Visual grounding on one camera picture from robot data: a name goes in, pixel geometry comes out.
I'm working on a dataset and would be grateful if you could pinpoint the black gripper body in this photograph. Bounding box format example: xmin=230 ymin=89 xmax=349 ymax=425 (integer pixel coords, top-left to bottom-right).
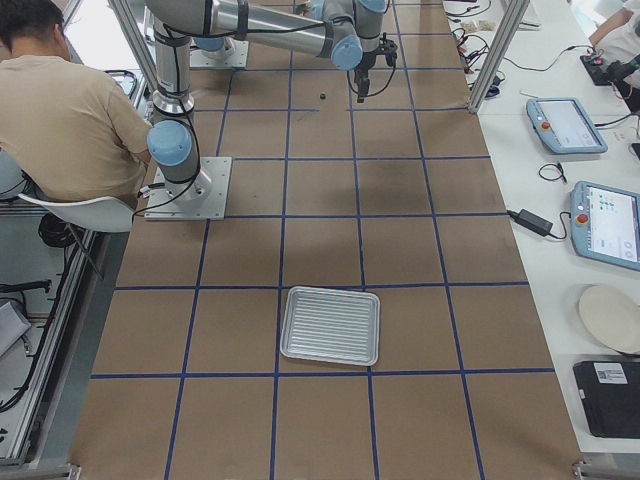
xmin=353 ymin=68 xmax=370 ymax=93

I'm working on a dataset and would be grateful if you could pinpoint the silver metal tray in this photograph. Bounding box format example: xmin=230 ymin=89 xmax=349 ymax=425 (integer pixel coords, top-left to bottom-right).
xmin=280 ymin=286 xmax=381 ymax=367

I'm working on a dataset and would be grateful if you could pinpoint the upper blue teach pendant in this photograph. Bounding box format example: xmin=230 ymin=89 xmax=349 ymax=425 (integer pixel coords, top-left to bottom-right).
xmin=525 ymin=98 xmax=608 ymax=155

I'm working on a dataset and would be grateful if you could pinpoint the blue teach pendant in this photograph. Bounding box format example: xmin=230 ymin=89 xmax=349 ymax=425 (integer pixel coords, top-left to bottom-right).
xmin=570 ymin=181 xmax=639 ymax=271
xmin=525 ymin=98 xmax=608 ymax=155

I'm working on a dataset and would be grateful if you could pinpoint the black power adapter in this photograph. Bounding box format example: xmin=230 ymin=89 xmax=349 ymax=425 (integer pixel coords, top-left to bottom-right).
xmin=507 ymin=209 xmax=555 ymax=238

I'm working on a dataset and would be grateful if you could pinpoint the lower blue teach pendant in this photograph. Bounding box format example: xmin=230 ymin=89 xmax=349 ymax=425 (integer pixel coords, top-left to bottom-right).
xmin=570 ymin=181 xmax=639 ymax=271

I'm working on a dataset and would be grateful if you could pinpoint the white chair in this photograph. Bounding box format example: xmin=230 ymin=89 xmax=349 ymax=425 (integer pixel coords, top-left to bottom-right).
xmin=17 ymin=192 xmax=135 ymax=281

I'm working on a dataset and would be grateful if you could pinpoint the person in beige shirt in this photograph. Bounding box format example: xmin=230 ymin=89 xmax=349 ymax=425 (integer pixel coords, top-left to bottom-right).
xmin=1 ymin=1 xmax=151 ymax=207

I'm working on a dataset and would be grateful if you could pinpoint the beige round plate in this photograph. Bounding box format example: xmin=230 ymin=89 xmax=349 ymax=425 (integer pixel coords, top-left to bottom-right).
xmin=578 ymin=285 xmax=639 ymax=356

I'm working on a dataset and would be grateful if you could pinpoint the black box device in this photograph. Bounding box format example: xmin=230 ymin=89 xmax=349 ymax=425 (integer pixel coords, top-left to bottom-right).
xmin=573 ymin=361 xmax=639 ymax=439

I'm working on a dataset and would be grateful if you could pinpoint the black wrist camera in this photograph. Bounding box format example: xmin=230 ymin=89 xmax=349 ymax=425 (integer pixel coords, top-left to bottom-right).
xmin=376 ymin=32 xmax=398 ymax=69

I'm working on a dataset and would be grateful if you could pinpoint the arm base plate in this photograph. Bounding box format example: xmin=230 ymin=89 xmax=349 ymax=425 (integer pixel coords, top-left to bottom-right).
xmin=190 ymin=37 xmax=249 ymax=70
xmin=143 ymin=157 xmax=232 ymax=221

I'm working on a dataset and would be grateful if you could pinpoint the aluminium frame post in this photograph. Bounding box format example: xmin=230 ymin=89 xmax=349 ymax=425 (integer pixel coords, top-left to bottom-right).
xmin=467 ymin=0 xmax=530 ymax=114

